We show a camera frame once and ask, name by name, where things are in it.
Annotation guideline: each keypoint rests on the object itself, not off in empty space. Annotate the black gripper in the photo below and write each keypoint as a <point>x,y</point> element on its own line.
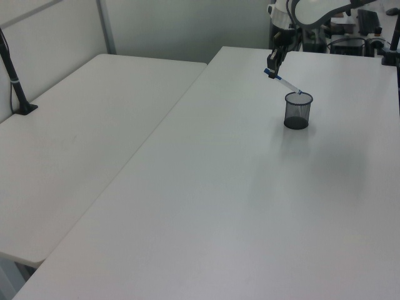
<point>283,40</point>

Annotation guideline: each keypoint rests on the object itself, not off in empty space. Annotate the blue and white marker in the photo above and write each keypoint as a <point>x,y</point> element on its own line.
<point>289,85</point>

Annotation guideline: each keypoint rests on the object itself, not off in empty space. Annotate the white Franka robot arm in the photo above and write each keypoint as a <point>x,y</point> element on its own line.
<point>312,14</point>

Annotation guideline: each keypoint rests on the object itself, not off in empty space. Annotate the black mesh pen cup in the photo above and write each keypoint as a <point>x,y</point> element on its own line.
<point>297,115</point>

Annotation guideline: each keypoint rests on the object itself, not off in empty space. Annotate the black computer case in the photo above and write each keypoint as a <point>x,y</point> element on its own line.
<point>348,47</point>

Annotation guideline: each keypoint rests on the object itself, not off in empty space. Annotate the black keyboard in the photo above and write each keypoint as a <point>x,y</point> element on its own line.
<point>368,22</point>

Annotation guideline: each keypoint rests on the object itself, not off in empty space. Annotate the white device with black knob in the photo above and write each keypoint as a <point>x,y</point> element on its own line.
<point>376,40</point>

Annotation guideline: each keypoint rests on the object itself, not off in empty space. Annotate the black pole with table clamp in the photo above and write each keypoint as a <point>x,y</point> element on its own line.
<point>392,53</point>

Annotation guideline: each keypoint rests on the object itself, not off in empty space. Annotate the dark computer mouse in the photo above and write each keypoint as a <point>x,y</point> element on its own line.
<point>391,12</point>

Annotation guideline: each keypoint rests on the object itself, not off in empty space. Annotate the white side table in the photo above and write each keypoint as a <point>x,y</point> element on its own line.
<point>78,131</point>

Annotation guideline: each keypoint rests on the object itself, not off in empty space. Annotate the grey metal partition post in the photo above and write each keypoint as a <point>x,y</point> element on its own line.
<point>107,28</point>

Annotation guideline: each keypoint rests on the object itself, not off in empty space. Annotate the black camera pole with base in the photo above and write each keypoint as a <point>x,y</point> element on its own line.
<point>17,84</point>

